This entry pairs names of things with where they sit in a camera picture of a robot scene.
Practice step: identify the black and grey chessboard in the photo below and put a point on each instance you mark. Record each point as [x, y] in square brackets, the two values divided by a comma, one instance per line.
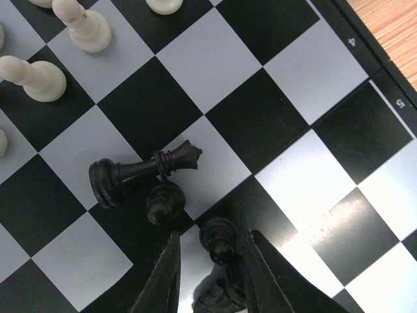
[308, 132]

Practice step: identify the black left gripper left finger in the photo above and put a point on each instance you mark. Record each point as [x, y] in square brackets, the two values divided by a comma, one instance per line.
[161, 291]

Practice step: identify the black queen chess piece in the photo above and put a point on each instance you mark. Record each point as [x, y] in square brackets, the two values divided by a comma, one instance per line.
[110, 181]

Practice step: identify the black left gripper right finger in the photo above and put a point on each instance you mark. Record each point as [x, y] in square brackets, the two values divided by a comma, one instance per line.
[272, 284]

